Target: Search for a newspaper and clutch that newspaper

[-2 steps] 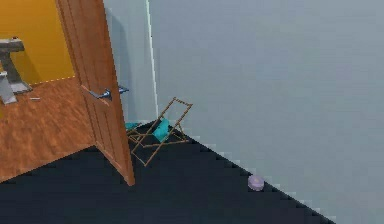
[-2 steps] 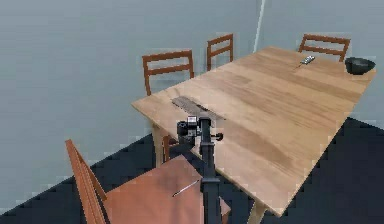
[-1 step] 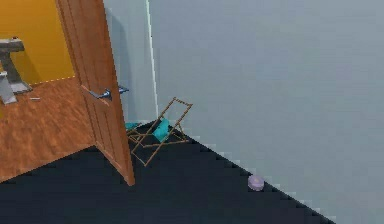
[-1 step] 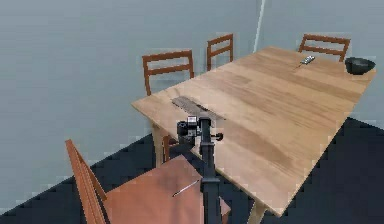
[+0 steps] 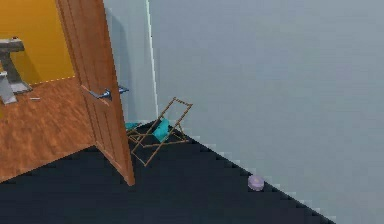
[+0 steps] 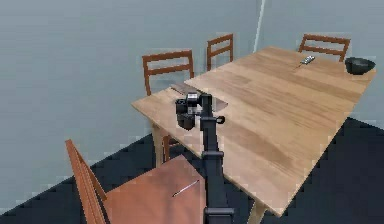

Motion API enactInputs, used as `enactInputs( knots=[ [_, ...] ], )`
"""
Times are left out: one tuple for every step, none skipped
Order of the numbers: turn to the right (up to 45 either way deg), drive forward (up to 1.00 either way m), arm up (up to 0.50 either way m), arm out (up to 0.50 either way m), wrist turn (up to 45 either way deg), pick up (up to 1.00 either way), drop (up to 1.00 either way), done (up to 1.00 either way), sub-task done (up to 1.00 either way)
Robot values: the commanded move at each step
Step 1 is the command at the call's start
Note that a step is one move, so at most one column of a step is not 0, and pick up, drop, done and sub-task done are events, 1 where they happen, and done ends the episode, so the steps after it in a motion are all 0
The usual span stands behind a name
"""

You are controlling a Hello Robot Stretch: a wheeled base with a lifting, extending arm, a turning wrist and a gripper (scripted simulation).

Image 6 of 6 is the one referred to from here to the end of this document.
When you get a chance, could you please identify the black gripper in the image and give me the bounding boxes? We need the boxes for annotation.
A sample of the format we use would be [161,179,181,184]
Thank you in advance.
[175,98,201,132]

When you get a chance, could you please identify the grey brown flat newspaper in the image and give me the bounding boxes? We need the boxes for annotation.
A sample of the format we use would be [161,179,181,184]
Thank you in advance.
[169,82,230,113]

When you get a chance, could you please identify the grey remote control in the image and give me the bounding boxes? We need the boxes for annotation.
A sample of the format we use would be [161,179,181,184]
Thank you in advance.
[299,54,317,66]

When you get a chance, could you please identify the thin grey pen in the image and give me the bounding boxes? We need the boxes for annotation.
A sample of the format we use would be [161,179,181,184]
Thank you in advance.
[171,179,201,198]

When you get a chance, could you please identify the light wooden dining table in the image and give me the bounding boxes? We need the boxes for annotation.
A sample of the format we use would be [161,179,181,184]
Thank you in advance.
[131,45,378,224]

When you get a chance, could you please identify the black bowl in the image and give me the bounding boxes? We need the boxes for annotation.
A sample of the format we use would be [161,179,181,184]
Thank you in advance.
[344,56,377,76]

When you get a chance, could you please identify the brown wooden chair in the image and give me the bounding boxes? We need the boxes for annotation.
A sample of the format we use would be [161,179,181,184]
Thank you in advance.
[64,138,208,224]
[206,32,235,72]
[297,33,352,63]
[141,49,195,164]

